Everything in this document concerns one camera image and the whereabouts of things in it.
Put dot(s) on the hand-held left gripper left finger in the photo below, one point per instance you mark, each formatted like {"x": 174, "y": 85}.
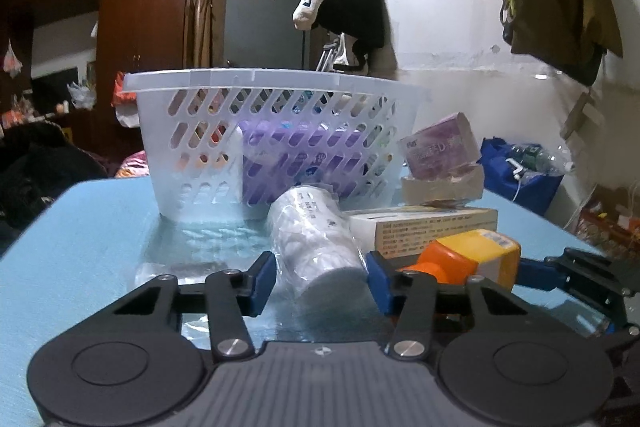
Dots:
{"x": 262, "y": 284}

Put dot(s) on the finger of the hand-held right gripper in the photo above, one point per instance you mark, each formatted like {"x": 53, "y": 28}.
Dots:
{"x": 537, "y": 274}

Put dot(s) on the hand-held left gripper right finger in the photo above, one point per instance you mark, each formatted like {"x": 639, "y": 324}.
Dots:
{"x": 380, "y": 285}

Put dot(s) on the white cylindrical container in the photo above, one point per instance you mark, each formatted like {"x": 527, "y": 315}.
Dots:
{"x": 310, "y": 239}

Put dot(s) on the white plastic basket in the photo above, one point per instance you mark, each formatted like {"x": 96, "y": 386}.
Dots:
{"x": 200, "y": 147}

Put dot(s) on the orange and yellow bottle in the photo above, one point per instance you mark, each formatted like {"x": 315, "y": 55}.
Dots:
{"x": 482, "y": 252}

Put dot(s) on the white flat box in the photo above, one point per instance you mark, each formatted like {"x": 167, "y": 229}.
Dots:
{"x": 425, "y": 227}

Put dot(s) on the clear plastic bag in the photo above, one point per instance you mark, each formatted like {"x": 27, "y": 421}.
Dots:
{"x": 165, "y": 270}

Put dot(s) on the blue bag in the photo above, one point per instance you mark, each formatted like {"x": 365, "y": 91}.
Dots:
{"x": 500, "y": 169}

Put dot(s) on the grey white box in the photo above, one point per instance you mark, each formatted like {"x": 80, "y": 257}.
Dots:
{"x": 440, "y": 190}

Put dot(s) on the clear plastic water bottle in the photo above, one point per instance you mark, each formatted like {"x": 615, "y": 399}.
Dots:
{"x": 545, "y": 159}

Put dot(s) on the purple box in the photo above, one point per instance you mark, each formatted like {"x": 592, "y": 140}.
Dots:
{"x": 300, "y": 147}

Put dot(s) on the pink box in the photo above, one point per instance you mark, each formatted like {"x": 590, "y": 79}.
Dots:
{"x": 440, "y": 147}

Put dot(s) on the orange red bag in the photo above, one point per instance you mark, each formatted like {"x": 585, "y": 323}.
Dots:
{"x": 122, "y": 99}

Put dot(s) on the dark cloth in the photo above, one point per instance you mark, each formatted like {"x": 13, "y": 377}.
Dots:
{"x": 45, "y": 177}

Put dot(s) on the white plastic bag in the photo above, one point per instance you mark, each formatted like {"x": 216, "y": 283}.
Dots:
{"x": 81, "y": 96}

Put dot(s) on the grey refrigerator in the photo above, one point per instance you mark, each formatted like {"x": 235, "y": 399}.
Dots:
{"x": 260, "y": 22}

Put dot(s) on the olive hanging clothes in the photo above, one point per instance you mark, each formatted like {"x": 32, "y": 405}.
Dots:
{"x": 555, "y": 7}

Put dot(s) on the black garment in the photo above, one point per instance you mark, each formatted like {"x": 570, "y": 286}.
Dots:
{"x": 360, "y": 12}

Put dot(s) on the brown wooden wardrobe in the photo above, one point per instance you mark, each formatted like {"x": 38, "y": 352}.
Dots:
{"x": 145, "y": 7}

